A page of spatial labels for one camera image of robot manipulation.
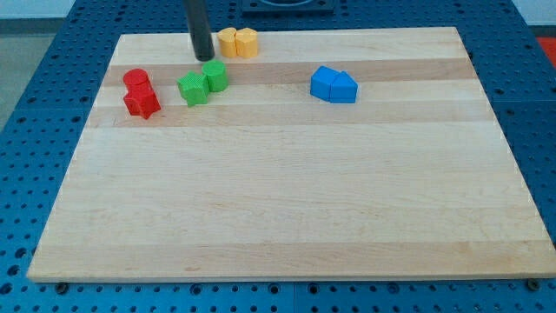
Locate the green cylinder block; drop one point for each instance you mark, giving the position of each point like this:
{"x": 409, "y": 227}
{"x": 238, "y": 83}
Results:
{"x": 216, "y": 73}

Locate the yellow hexagon block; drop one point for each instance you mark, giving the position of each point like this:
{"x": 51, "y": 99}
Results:
{"x": 246, "y": 41}

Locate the yellow heart block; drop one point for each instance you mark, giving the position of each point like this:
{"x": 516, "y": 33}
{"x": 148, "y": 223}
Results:
{"x": 226, "y": 41}

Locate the red mat corner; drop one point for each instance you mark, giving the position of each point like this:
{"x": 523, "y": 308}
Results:
{"x": 548, "y": 45}

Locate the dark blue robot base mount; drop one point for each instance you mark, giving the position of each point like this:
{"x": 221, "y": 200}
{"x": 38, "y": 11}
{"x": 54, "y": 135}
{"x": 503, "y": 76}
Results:
{"x": 254, "y": 7}

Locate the red star block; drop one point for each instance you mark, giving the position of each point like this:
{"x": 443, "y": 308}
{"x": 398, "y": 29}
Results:
{"x": 142, "y": 103}

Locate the red cylinder block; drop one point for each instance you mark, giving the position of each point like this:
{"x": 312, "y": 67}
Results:
{"x": 136, "y": 80}

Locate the blue pentagon block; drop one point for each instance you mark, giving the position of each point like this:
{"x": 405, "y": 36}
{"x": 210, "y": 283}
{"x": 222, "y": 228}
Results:
{"x": 343, "y": 89}

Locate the green star block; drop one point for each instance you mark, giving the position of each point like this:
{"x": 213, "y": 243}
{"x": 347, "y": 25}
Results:
{"x": 194, "y": 88}

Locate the blue cube block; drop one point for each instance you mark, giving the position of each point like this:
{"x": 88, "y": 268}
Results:
{"x": 321, "y": 83}

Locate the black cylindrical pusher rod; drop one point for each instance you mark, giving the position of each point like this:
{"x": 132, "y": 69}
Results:
{"x": 199, "y": 29}

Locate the light wooden board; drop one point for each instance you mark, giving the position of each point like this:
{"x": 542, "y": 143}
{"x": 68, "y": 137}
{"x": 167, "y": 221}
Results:
{"x": 413, "y": 181}

